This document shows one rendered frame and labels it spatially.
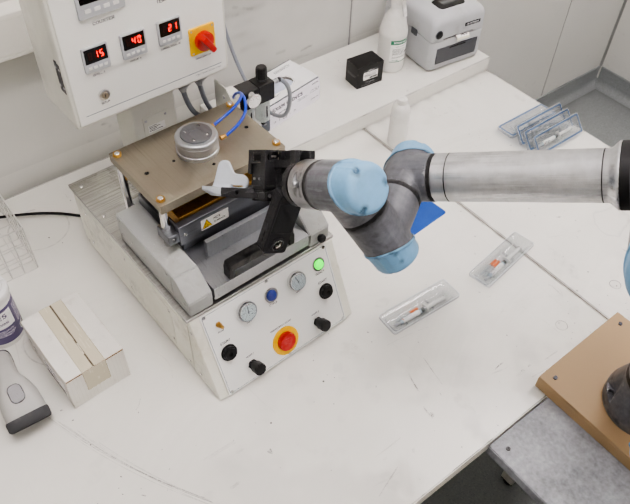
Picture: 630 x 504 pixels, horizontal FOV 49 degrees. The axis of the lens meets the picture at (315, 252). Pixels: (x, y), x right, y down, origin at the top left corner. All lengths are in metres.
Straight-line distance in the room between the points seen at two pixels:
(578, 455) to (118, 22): 1.12
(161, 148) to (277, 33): 0.81
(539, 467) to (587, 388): 0.19
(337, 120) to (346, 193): 0.99
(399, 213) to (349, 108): 0.96
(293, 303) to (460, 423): 0.39
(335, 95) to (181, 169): 0.82
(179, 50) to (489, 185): 0.64
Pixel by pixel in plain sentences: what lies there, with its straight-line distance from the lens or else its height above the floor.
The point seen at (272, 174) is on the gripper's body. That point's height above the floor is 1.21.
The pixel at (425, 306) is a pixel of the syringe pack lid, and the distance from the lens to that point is 1.51.
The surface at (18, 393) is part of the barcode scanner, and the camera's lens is 1.39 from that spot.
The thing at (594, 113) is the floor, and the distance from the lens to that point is 3.58.
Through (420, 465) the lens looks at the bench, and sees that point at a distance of 1.34.
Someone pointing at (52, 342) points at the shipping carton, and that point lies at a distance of 1.42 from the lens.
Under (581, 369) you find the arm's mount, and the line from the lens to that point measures 1.48.
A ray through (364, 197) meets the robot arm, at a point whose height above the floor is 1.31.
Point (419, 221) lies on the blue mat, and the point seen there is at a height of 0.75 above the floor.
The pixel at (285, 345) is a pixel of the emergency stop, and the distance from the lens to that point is 1.40.
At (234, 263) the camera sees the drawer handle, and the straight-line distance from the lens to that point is 1.25.
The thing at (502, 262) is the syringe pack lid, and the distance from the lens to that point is 1.63.
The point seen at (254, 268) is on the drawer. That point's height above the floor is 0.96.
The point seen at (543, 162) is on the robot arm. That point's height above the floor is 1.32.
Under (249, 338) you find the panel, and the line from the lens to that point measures 1.35.
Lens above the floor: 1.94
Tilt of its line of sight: 48 degrees down
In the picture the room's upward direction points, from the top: 2 degrees clockwise
